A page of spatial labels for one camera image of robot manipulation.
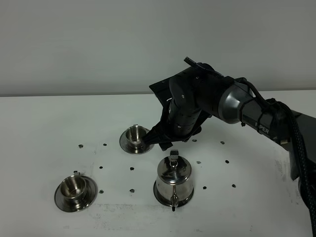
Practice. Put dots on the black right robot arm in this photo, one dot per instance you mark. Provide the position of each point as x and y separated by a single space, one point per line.
199 92

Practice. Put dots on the steel teapot saucer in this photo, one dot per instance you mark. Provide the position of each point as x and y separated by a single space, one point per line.
173 196

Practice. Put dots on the stainless steel saucer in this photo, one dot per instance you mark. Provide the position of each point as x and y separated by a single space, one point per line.
78 204
133 149

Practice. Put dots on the near stainless steel teacup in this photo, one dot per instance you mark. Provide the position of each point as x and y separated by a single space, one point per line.
73 187

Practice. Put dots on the stainless steel teapot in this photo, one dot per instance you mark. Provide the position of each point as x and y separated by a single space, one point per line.
174 169

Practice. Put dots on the far stainless steel saucer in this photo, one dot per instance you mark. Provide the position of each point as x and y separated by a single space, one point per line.
133 149

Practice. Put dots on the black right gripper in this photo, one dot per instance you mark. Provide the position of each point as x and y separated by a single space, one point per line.
181 116

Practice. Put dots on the stainless steel teacup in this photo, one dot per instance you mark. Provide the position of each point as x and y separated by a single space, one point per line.
135 134
73 187

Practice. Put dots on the far stainless steel teacup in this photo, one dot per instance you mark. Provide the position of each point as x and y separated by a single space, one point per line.
135 134

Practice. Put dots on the near stainless steel saucer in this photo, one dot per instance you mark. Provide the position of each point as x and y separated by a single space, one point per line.
78 204

